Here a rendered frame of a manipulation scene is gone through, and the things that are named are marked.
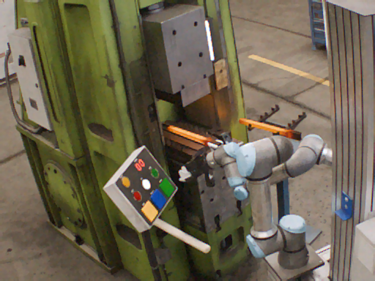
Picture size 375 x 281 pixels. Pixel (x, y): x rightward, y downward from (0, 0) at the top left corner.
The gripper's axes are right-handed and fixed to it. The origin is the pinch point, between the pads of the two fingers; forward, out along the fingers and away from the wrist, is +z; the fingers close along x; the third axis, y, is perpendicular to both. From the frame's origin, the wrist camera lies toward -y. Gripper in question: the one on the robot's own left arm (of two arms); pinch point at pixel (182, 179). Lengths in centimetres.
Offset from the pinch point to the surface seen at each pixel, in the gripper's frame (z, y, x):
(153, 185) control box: 11.2, 6.0, 6.6
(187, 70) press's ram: -13, 38, -41
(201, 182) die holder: 16.6, -16.7, -31.4
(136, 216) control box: 13.3, 2.3, 27.3
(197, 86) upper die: -9, 27, -45
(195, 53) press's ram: -19, 43, -47
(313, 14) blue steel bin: 42, -35, -458
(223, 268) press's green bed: 51, -80, -39
